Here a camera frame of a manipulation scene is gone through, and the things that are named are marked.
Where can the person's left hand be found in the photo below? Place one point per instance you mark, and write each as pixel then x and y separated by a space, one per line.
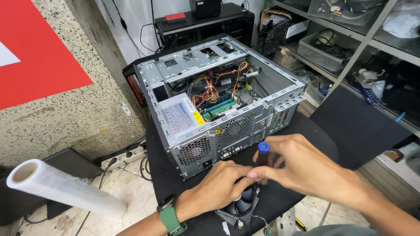
pixel 210 190

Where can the person's right hand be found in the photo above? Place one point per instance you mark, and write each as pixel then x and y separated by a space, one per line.
pixel 311 170

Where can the black cooler fan with heatsink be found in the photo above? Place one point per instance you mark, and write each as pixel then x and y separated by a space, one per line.
pixel 241 206

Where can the blue capped dark screwdriver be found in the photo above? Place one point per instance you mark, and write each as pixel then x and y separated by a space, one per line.
pixel 263 149

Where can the white paper scrap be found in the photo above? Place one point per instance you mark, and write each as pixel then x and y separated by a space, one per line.
pixel 226 228

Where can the yellow and black tool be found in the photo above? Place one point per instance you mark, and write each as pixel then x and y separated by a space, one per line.
pixel 301 224

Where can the person's grey trouser leg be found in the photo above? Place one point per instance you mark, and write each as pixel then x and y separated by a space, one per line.
pixel 334 230

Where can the open grey desktop computer case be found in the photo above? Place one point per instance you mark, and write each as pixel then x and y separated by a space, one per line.
pixel 236 129

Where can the grey power supply unit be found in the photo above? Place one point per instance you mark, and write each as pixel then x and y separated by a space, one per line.
pixel 179 119

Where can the small cardboard box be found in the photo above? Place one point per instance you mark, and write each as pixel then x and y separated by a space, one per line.
pixel 393 155

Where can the white power strip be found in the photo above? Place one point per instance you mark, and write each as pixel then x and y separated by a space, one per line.
pixel 123 158

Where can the metal shelf rack with parts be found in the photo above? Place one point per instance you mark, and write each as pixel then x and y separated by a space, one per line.
pixel 354 42

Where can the clear plastic wrap roll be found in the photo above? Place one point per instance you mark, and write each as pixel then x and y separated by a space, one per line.
pixel 65 188

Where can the black desktop computer tower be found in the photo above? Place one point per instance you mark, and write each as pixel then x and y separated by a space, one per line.
pixel 203 28

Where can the red and black flat case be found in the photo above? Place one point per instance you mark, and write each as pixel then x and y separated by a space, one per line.
pixel 175 17

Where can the black box device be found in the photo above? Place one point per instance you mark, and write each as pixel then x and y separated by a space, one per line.
pixel 205 7

